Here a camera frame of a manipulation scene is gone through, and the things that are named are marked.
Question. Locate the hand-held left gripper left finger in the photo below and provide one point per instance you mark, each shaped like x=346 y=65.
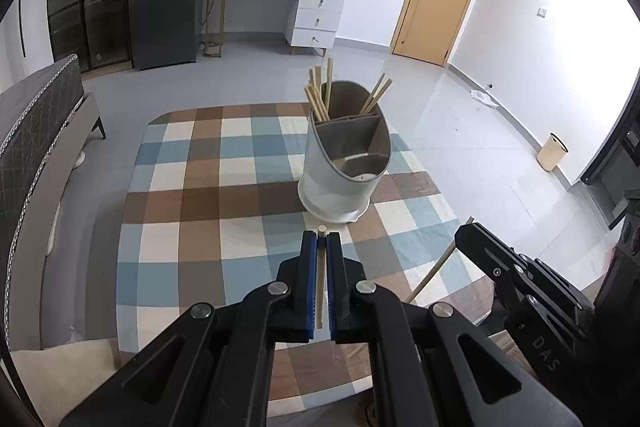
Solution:
x=311 y=292

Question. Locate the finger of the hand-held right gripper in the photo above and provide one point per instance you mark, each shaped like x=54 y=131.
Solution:
x=490 y=264
x=525 y=263

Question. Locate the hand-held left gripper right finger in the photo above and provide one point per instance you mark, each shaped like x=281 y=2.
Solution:
x=337 y=297

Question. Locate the single wooden chopstick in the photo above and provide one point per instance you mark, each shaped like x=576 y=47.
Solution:
x=322 y=267
x=430 y=277

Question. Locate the grey white utensil holder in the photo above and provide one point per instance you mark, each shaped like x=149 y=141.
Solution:
x=325 y=177

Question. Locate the bundle of wooden chopsticks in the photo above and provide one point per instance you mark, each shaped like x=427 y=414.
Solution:
x=317 y=104

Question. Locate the beige waste bin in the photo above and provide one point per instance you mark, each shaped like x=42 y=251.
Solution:
x=551 y=154

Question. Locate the black cabinet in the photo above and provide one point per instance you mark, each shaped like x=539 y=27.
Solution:
x=615 y=157

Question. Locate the checked tablecloth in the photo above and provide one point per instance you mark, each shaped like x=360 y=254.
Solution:
x=200 y=207

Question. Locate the crumpled white cloth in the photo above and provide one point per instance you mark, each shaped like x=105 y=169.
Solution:
x=481 y=97

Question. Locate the white round object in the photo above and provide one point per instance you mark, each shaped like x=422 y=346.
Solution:
x=80 y=160

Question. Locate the white dressing table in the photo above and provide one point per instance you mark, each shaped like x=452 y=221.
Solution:
x=320 y=14

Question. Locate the grey quilted sofa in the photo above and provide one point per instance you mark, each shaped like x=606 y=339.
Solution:
x=35 y=117

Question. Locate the white wardrobe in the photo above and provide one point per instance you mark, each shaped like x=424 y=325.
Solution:
x=37 y=37

